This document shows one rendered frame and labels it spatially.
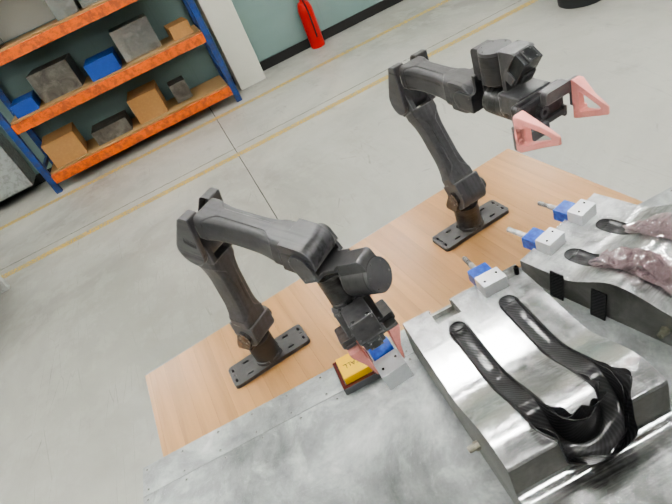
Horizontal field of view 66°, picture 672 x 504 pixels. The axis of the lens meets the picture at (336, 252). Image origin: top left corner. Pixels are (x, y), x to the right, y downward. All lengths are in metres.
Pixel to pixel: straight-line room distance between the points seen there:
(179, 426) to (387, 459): 0.50
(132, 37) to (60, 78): 0.76
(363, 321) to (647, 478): 0.44
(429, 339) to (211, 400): 0.54
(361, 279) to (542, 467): 0.37
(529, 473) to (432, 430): 0.23
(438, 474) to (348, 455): 0.17
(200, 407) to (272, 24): 5.30
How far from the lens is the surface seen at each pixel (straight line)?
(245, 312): 1.10
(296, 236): 0.82
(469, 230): 1.34
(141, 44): 5.59
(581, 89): 0.95
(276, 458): 1.09
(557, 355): 0.96
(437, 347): 1.00
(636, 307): 1.06
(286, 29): 6.26
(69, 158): 5.79
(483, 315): 1.03
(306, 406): 1.13
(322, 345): 1.22
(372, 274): 0.78
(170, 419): 1.31
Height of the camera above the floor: 1.65
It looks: 36 degrees down
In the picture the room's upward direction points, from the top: 25 degrees counter-clockwise
